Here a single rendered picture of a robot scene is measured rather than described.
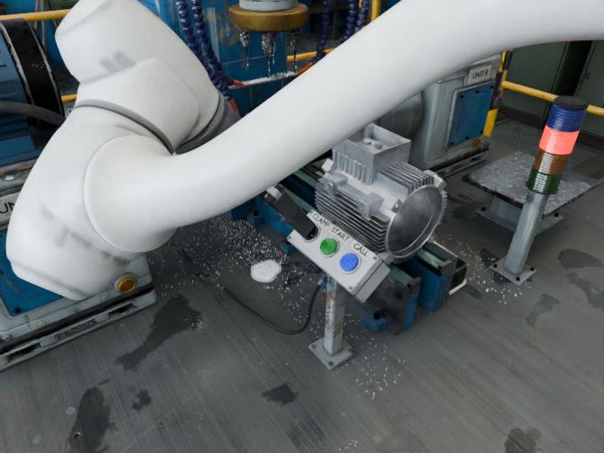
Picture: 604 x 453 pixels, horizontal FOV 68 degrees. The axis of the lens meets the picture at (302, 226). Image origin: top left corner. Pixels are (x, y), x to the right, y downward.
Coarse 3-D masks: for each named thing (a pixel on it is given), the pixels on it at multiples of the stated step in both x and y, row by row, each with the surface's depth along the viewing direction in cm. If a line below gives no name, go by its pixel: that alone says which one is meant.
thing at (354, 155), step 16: (368, 128) 94; (352, 144) 87; (368, 144) 90; (384, 144) 94; (400, 144) 86; (336, 160) 93; (352, 160) 89; (368, 160) 85; (384, 160) 86; (400, 160) 89; (352, 176) 90; (368, 176) 86
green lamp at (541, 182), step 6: (534, 168) 93; (534, 174) 93; (540, 174) 92; (546, 174) 91; (552, 174) 91; (558, 174) 91; (528, 180) 96; (534, 180) 94; (540, 180) 92; (546, 180) 92; (552, 180) 92; (558, 180) 92; (528, 186) 96; (534, 186) 94; (540, 186) 93; (546, 186) 92; (552, 186) 92; (558, 186) 94; (546, 192) 93
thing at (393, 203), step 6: (330, 162) 92; (324, 168) 93; (330, 168) 92; (336, 168) 93; (438, 180) 86; (438, 186) 86; (444, 186) 88; (390, 198) 81; (396, 198) 80; (384, 204) 81; (390, 204) 81; (396, 204) 81; (390, 210) 82; (396, 210) 82; (432, 234) 94; (384, 258) 87; (390, 258) 88
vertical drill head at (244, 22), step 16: (240, 0) 99; (256, 0) 97; (272, 0) 96; (288, 0) 98; (240, 16) 97; (256, 16) 96; (272, 16) 95; (288, 16) 96; (304, 16) 100; (272, 32) 110; (272, 48) 113
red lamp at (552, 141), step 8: (544, 136) 90; (552, 136) 87; (560, 136) 87; (568, 136) 86; (576, 136) 87; (544, 144) 89; (552, 144) 88; (560, 144) 87; (568, 144) 87; (552, 152) 89; (560, 152) 88; (568, 152) 88
